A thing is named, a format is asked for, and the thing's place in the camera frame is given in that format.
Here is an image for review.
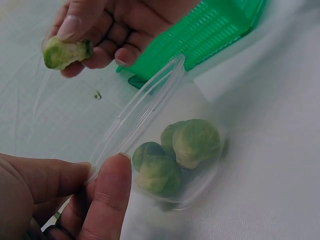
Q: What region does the person's right hand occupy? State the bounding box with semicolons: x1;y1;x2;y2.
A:
47;0;176;78

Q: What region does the person's left hand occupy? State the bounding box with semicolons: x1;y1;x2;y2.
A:
0;152;132;240

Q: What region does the trimmed brussels sprout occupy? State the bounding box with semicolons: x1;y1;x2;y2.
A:
42;35;95;71

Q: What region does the clear plastic container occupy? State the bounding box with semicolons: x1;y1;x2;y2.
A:
83;53;229;211

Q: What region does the small dark brussels sprout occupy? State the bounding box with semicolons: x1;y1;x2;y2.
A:
131;141;165;173

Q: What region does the green plastic strainer basket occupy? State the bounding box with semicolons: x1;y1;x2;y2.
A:
115;0;266;97

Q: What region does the large whole brussels sprout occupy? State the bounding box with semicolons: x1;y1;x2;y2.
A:
172;119;222;170

